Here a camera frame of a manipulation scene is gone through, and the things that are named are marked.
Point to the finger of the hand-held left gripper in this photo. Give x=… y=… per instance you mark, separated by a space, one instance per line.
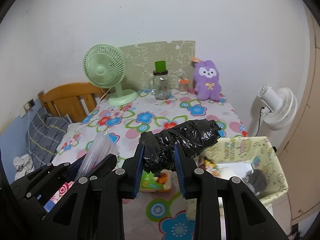
x=106 y=166
x=37 y=177

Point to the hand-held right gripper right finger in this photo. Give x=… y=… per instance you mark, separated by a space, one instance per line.
x=180 y=175

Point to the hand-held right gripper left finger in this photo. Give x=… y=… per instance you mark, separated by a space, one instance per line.
x=138 y=167

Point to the green snack packet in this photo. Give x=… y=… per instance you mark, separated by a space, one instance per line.
x=150 y=182

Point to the clear plastic packet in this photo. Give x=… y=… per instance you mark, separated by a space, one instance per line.
x=100 y=145

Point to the black plastic bag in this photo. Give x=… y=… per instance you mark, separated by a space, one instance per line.
x=190 y=135

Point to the grey fluffy scrunchie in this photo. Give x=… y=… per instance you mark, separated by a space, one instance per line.
x=257 y=180

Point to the yellow patterned box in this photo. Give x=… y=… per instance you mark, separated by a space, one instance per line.
x=265 y=150

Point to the white crumpled cloth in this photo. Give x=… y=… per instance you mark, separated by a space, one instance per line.
x=23 y=165

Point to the grey plaid pillow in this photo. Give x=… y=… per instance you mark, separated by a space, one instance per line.
x=45 y=135

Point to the floral tablecloth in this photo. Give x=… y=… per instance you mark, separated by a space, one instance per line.
x=150 y=110

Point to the wooden bed headboard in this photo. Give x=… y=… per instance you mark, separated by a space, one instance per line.
x=67 y=97

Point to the glass jar with green lid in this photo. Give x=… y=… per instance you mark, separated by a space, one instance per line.
x=161 y=87

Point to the small jar with orange lid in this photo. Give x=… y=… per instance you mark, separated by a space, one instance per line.
x=183 y=87

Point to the purple plush bunny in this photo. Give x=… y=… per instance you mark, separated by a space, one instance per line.
x=207 y=85

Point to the green desk fan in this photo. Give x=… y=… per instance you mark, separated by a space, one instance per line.
x=103 y=67

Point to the green patterned board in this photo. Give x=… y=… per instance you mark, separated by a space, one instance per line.
x=150 y=52

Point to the white fan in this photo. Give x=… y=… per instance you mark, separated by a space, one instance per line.
x=282 y=107

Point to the beige wardrobe door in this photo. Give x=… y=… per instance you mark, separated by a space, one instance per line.
x=307 y=130

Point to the wall socket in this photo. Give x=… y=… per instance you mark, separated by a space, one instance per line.
x=29 y=106

